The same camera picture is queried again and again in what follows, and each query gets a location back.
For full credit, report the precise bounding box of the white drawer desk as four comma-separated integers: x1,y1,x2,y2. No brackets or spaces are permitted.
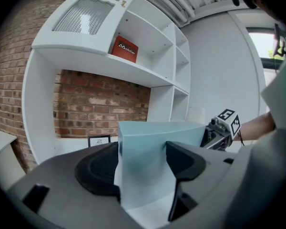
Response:
0,127,26,191

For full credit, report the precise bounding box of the red book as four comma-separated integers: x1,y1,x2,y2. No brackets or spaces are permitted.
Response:
110,35,139,63

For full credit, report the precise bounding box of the person's right forearm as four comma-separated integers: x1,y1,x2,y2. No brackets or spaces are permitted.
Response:
238,112,276,142

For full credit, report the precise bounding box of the white lamp shade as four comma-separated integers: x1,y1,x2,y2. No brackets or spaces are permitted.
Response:
188,106,205,125

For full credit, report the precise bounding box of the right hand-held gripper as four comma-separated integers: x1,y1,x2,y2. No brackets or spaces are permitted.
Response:
200,108,242,152

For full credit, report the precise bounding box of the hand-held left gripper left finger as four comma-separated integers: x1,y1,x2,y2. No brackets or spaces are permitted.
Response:
74,141,122,203

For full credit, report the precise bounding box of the white shelf unit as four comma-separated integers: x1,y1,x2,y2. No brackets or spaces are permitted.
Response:
22,0,192,166

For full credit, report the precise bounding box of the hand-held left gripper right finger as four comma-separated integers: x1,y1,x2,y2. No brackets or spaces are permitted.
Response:
165,141,207,222

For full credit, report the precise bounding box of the light blue binder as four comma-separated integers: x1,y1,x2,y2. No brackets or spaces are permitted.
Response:
113,121,205,211

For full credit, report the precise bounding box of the window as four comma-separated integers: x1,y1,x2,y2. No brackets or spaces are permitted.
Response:
247,27,286,69

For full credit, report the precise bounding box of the black framed picture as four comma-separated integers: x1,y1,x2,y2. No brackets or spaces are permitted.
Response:
87,134,112,148

